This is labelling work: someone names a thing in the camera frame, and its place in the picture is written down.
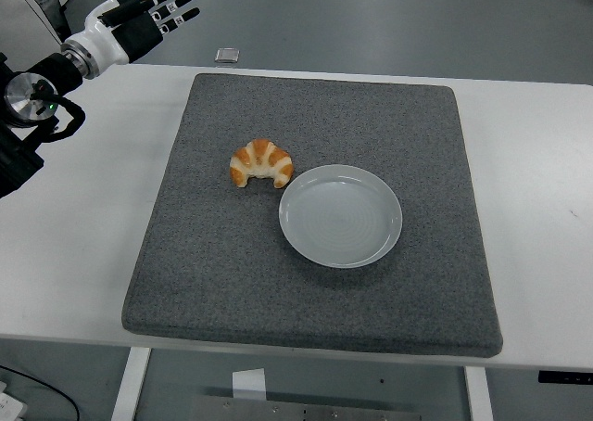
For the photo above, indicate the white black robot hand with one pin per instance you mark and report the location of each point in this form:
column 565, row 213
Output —
column 104, row 45

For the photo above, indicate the croissant bread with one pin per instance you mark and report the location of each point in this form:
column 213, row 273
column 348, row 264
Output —
column 264, row 156

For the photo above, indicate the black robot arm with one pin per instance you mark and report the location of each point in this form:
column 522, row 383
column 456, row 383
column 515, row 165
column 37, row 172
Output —
column 23, row 97

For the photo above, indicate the grey round plate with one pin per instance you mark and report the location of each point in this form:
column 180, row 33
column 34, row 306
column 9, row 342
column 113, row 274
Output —
column 340, row 217

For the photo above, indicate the white fabric cover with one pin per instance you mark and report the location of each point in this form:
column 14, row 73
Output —
column 18, row 3

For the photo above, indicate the small silver floor box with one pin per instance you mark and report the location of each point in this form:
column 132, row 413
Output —
column 227, row 55

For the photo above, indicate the grey felt mat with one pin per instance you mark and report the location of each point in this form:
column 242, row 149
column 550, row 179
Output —
column 231, row 263

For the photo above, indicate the white table leg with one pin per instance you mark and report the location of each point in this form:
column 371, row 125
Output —
column 132, row 384
column 479, row 393

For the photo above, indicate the white power strip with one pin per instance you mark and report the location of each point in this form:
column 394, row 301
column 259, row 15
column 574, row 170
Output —
column 9, row 407

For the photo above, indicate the black table control panel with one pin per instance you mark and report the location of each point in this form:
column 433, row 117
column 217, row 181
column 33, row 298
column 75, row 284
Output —
column 565, row 377

